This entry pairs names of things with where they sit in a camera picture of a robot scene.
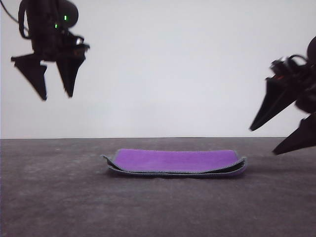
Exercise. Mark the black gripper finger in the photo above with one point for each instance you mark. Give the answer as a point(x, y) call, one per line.
point(274, 103)
point(70, 71)
point(301, 135)
point(32, 69)

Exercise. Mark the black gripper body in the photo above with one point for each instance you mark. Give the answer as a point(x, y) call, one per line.
point(304, 91)
point(56, 48)

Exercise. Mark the purple towel with grey hem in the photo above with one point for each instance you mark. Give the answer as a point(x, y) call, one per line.
point(172, 161)

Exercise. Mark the grey table cloth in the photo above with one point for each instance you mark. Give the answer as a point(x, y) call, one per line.
point(74, 197)

